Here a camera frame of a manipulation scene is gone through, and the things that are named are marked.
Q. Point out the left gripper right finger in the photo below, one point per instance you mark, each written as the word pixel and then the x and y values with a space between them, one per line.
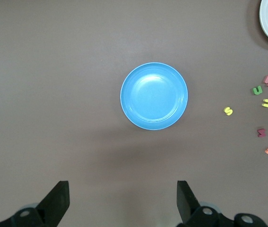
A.
pixel 190 210

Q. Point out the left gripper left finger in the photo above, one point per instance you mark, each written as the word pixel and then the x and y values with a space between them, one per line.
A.
pixel 53 208

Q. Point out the yellow foam letter s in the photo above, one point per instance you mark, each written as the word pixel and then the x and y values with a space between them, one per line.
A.
pixel 228 111

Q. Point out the yellow foam letter u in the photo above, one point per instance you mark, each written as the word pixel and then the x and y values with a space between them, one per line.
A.
pixel 266 104

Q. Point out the green foam letter u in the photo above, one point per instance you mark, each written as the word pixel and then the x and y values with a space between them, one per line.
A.
pixel 256 92

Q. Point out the dark red foam letter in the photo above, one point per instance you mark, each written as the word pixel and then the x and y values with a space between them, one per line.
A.
pixel 261 133

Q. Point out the brown table cover sheet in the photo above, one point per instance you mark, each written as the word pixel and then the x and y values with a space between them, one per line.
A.
pixel 53 94

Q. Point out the blue plate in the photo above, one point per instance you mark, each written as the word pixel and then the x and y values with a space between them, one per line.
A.
pixel 153 97

